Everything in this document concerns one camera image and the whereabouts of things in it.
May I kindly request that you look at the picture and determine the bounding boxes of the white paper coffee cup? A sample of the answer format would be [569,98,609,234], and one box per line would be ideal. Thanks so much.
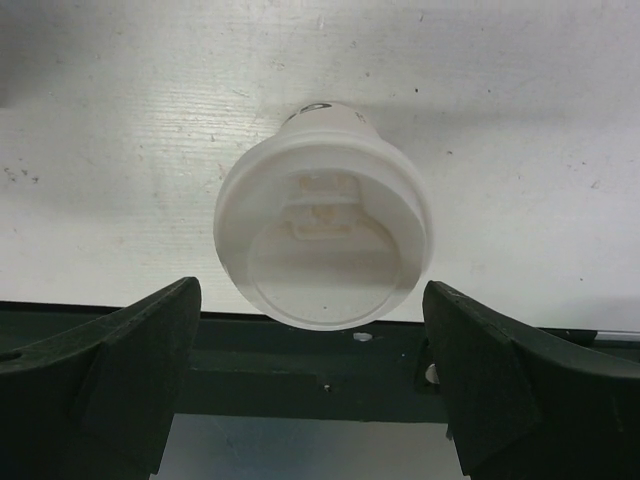
[275,102,382,146]

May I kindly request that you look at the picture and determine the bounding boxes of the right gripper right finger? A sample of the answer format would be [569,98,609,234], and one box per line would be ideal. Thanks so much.
[423,281,639,479]

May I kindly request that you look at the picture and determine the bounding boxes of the white plastic cup lid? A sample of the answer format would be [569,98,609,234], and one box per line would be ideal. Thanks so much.
[213,132,434,331]

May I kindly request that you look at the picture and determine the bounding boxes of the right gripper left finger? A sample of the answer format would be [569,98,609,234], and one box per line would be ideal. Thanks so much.
[1,277,201,479]

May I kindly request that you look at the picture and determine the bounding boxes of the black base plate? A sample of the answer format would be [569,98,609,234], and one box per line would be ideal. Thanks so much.
[0,299,640,426]

